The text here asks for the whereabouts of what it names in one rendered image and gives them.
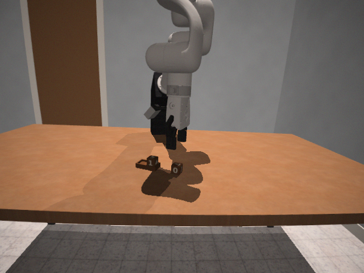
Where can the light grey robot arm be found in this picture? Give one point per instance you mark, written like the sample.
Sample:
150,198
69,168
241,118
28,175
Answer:
181,56

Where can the brown number cube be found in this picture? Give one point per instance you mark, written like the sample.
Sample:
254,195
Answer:
176,168
152,160

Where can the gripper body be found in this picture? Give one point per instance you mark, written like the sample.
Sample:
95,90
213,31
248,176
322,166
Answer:
179,107

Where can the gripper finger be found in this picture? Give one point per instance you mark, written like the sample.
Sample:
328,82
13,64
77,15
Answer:
182,135
170,136

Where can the brown wooden tray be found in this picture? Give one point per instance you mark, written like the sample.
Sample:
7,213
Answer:
143,165

